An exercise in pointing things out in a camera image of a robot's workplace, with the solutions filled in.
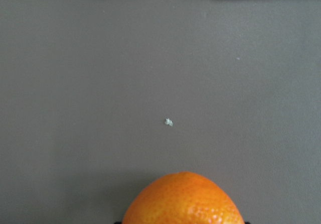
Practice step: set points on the orange mandarin fruit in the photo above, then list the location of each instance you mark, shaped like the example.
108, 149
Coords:
183, 197

